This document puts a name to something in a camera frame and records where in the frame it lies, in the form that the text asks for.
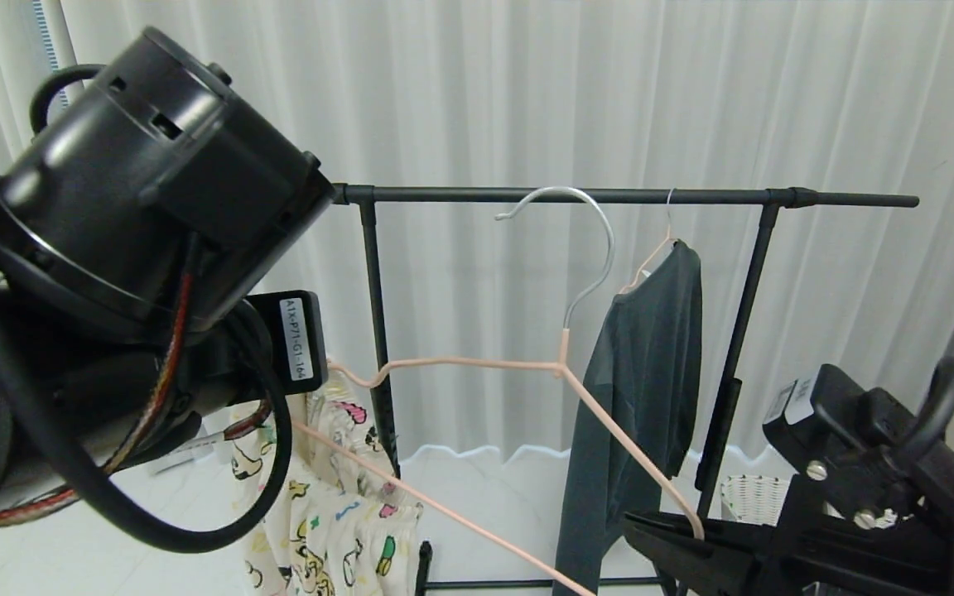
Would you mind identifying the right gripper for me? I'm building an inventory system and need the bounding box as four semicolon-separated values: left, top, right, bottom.
742;478;954;596

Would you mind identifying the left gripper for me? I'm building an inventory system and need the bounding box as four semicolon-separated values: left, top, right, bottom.
59;290;329;452

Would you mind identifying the cream printed garment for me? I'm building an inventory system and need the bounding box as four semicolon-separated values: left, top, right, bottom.
229;364;426;596

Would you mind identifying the pink clothes hanger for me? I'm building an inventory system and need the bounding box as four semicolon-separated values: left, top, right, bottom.
291;186;706;596
618;189;683;296

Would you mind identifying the dark grey t-shirt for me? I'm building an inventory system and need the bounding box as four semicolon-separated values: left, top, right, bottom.
552;240;703;596

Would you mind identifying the white laundry basket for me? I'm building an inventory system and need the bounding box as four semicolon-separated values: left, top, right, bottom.
721;473;899;531

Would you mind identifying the black clothes rack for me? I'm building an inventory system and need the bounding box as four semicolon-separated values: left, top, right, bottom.
332;184;921;594

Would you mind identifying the white curtain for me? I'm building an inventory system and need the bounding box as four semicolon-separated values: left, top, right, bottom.
0;0;954;464

